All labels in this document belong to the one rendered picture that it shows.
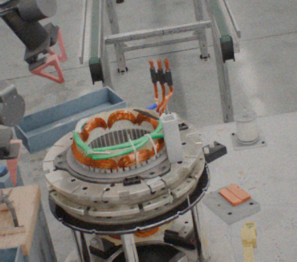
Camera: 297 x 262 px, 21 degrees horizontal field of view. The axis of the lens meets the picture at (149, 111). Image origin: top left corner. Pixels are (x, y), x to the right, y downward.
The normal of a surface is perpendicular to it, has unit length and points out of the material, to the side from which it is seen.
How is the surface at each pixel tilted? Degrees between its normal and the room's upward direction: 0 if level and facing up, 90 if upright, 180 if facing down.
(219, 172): 0
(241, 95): 0
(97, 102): 90
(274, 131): 0
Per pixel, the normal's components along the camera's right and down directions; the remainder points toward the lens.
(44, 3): 0.79, -0.15
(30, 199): -0.16, -0.87
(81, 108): 0.45, 0.35
